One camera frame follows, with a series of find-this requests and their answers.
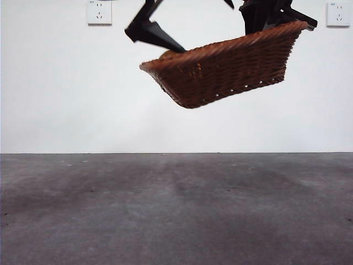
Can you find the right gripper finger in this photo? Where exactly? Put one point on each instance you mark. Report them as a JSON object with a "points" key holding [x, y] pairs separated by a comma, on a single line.
{"points": [[268, 16], [249, 19]]}

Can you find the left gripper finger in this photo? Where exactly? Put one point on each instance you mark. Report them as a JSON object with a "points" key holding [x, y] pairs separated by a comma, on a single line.
{"points": [[154, 34], [229, 2]]}

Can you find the brown potato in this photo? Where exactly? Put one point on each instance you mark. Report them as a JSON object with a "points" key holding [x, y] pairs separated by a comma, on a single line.
{"points": [[168, 55]]}

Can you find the brown wicker basket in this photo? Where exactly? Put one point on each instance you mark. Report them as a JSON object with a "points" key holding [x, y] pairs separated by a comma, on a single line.
{"points": [[226, 71]]}

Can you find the white wall socket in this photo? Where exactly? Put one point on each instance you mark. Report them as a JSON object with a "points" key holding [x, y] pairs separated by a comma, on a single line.
{"points": [[339, 15], [99, 13]]}

